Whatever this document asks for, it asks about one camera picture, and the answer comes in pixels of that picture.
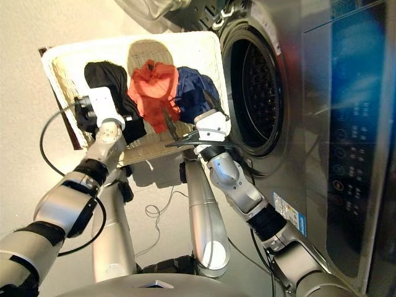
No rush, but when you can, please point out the grey washing machine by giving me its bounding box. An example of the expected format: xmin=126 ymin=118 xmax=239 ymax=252
xmin=166 ymin=0 xmax=396 ymax=297

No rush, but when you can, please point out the silver robot torso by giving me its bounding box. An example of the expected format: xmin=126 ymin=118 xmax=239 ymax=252
xmin=53 ymin=254 xmax=243 ymax=297

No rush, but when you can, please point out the blue energy label sticker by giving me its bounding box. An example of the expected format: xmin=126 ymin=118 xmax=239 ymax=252
xmin=272 ymin=191 xmax=308 ymax=238

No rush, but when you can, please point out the white warning label sticker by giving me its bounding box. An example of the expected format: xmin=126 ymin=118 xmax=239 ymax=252
xmin=251 ymin=5 xmax=283 ymax=57

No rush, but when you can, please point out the pale woven laundry basket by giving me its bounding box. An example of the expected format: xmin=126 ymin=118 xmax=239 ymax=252
xmin=41 ymin=30 xmax=232 ymax=168

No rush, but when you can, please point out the black garment with white print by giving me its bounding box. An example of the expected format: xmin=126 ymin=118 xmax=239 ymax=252
xmin=74 ymin=61 xmax=147 ymax=147

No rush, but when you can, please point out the orange garment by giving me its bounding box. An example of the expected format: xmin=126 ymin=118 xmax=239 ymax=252
xmin=127 ymin=59 xmax=182 ymax=135

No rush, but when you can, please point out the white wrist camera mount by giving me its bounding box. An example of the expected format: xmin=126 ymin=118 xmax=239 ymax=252
xmin=87 ymin=86 xmax=126 ymax=128
xmin=194 ymin=108 xmax=231 ymax=147

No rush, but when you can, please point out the navy blue garment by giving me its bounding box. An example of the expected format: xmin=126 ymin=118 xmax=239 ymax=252
xmin=174 ymin=66 xmax=222 ymax=125

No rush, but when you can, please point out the thin grey floor cable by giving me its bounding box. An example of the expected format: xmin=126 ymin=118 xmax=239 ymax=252
xmin=134 ymin=184 xmax=193 ymax=258

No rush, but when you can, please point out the silver robot leg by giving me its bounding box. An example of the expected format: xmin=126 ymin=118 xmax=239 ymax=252
xmin=91 ymin=166 xmax=139 ymax=284
xmin=184 ymin=157 xmax=231 ymax=278

